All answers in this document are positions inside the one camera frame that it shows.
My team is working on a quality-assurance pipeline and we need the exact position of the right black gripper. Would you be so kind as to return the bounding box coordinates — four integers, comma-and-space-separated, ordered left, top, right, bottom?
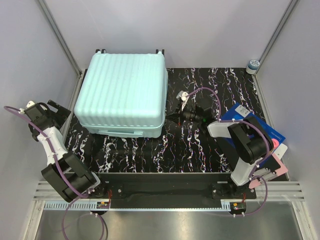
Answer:
164, 102, 202, 127

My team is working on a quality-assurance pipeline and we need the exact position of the mint green suitcase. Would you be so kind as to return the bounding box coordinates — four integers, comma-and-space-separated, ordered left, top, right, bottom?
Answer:
74, 49, 168, 138

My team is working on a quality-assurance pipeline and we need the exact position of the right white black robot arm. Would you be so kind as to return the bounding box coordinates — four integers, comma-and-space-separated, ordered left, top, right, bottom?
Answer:
166, 100, 274, 199

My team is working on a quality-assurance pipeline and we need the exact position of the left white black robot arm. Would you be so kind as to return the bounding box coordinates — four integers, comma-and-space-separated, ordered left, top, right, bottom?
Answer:
24, 100, 108, 203

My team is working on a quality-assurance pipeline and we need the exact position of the blue white jar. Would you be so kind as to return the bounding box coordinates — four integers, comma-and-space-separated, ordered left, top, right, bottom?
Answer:
246, 59, 260, 75

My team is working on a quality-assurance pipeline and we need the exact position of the pink cap small bottle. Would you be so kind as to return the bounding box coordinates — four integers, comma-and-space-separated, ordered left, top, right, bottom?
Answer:
271, 138, 280, 150

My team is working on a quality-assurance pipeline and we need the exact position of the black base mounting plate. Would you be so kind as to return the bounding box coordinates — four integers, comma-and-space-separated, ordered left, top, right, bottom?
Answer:
90, 173, 257, 210

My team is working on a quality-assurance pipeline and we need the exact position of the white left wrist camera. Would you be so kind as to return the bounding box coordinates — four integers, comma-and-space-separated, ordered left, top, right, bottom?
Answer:
19, 100, 48, 114

